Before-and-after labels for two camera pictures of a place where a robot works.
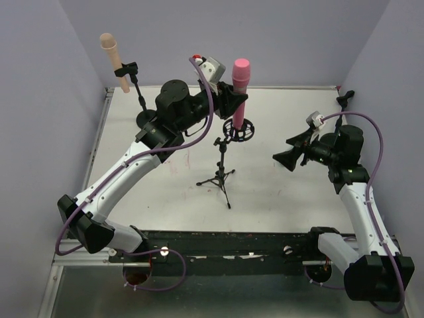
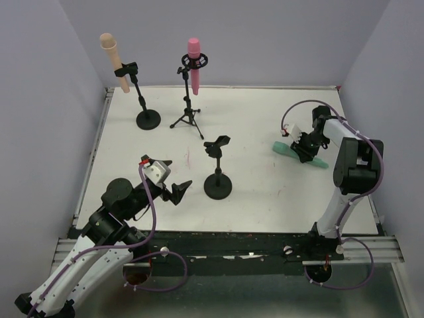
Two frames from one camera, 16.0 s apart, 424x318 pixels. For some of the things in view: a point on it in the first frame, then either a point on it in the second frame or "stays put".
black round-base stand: (343, 101) -> (217, 185)
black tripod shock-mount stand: (230, 133) -> (189, 110)
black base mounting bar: (224, 253) stays put
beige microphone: (108, 41) stays put
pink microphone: (240, 73) -> (194, 52)
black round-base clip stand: (131, 69) stays put
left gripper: (224, 99) -> (162, 189)
